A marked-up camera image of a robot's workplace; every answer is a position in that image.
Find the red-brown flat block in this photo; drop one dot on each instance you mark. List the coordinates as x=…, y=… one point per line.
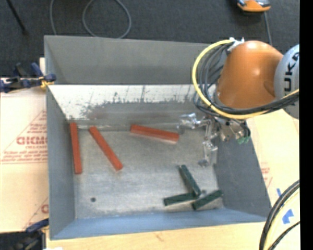
x=155, y=133
x=76, y=150
x=105, y=148

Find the grey metal bin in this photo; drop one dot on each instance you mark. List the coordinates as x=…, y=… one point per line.
x=146, y=181

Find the brown cardboard board red print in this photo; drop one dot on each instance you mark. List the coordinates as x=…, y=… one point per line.
x=21, y=165

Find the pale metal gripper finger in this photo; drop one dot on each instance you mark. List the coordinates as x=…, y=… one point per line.
x=209, y=147
x=191, y=122

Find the dark green flat block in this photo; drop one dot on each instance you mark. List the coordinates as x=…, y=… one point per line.
x=178, y=199
x=190, y=180
x=207, y=199

